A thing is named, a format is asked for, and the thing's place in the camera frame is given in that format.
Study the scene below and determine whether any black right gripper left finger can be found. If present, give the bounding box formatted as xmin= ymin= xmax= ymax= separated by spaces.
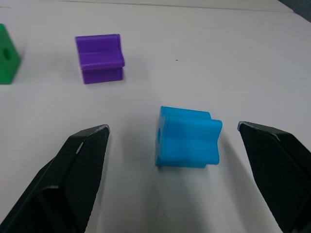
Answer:
xmin=0 ymin=124 xmax=112 ymax=233

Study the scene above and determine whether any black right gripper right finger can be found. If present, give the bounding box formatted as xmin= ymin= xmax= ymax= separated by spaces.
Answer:
xmin=237 ymin=121 xmax=311 ymax=233

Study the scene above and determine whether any blue block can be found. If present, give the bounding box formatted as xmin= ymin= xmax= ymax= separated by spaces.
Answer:
xmin=155 ymin=105 xmax=223 ymax=168

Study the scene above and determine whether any purple block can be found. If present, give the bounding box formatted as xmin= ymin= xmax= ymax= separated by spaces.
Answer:
xmin=74 ymin=33 xmax=126 ymax=85

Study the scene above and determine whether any dark green block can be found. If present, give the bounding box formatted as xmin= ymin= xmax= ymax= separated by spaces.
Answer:
xmin=0 ymin=23 xmax=21 ymax=85

